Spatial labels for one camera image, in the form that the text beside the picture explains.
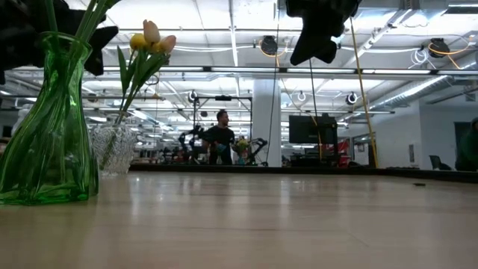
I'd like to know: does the black monitor screen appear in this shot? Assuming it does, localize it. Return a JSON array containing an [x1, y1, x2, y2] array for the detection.
[[288, 114, 338, 145]]

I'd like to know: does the peach artificial tulip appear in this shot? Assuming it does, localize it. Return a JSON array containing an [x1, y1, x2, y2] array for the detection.
[[126, 19, 161, 124]]

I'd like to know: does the cream artificial tulip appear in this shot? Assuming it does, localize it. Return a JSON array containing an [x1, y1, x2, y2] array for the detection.
[[125, 34, 178, 120]]

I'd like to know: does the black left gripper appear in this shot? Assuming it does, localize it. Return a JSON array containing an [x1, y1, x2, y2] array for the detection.
[[0, 0, 120, 85]]

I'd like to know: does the green glass vase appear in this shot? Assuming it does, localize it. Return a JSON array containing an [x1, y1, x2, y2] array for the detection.
[[0, 31, 100, 205]]

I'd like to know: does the long black cable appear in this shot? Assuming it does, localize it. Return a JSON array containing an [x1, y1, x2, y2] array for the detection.
[[308, 58, 321, 117]]

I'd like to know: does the clear cut-glass vase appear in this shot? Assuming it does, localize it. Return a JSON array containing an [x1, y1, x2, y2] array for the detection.
[[90, 118, 138, 177]]

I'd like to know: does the black gantry stand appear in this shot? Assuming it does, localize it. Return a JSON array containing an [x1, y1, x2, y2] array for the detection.
[[192, 95, 254, 165]]

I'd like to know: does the person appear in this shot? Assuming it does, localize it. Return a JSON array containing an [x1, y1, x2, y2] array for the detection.
[[202, 108, 236, 166]]

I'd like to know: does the black office chair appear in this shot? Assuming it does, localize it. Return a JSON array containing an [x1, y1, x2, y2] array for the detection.
[[429, 155, 451, 171]]

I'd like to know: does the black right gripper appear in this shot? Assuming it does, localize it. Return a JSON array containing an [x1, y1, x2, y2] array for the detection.
[[285, 0, 362, 66]]

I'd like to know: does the distant yellow flower bouquet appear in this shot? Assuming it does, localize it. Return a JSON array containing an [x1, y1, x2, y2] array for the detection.
[[232, 137, 251, 165]]

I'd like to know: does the black ceiling cable reel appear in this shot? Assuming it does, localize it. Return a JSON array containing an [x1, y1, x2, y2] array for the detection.
[[428, 37, 451, 59], [260, 35, 279, 57]]

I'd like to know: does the white structural column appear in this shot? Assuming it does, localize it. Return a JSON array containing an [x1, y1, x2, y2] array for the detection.
[[252, 78, 282, 167]]

